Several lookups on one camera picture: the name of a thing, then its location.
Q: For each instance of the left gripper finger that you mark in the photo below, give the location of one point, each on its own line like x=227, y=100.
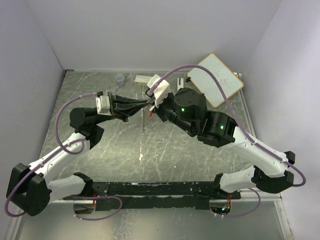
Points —
x=123, y=111
x=129, y=101

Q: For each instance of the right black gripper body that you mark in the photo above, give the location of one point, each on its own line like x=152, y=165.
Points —
x=166, y=110

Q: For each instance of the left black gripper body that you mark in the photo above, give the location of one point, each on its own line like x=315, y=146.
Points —
x=112, y=104

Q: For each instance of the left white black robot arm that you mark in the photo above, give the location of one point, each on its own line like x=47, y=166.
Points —
x=32, y=187

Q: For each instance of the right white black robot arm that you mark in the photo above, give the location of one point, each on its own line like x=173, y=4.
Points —
x=187, y=109

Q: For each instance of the clear plastic cup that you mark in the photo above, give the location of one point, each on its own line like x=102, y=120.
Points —
x=120, y=79

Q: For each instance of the white black small device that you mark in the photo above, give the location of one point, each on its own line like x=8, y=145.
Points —
x=180, y=83

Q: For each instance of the white red cardboard box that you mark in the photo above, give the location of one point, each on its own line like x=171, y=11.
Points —
x=142, y=80

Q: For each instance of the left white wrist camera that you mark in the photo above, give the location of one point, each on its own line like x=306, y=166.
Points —
x=103, y=105

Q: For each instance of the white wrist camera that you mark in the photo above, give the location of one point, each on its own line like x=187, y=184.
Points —
x=103, y=105
x=160, y=93

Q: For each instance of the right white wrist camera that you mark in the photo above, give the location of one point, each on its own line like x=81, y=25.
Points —
x=160, y=93

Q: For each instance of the small whiteboard wooden frame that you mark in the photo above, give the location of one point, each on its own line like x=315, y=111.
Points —
x=229, y=82

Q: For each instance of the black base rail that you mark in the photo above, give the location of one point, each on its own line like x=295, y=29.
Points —
x=149, y=195

